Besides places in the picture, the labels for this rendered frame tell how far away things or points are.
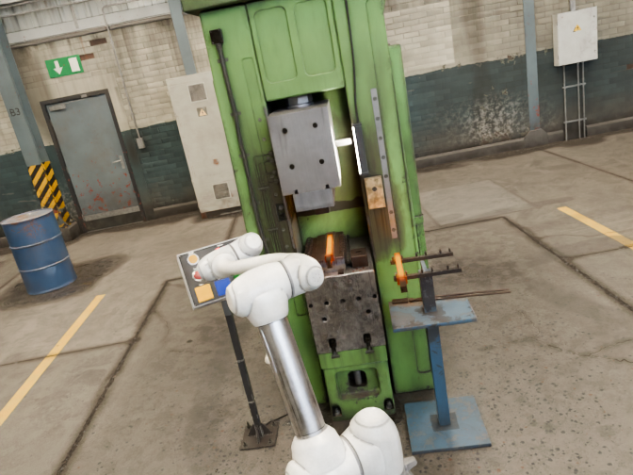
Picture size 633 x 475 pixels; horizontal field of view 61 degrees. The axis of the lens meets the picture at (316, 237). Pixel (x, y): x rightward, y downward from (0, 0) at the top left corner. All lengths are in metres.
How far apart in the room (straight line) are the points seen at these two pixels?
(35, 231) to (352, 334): 4.68
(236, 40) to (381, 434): 1.93
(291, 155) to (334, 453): 1.47
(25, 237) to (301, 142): 4.71
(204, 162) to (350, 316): 5.59
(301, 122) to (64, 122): 6.96
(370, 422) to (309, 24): 1.85
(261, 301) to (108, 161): 7.64
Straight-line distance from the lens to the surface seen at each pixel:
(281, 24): 2.78
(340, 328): 2.91
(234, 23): 2.80
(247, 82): 2.80
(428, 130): 8.89
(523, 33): 9.28
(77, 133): 9.25
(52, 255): 6.92
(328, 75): 2.76
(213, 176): 8.16
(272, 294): 1.67
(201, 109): 8.04
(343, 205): 3.21
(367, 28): 2.76
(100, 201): 9.36
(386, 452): 1.84
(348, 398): 3.16
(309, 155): 2.66
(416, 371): 3.32
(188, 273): 2.72
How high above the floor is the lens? 1.99
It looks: 18 degrees down
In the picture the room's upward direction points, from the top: 11 degrees counter-clockwise
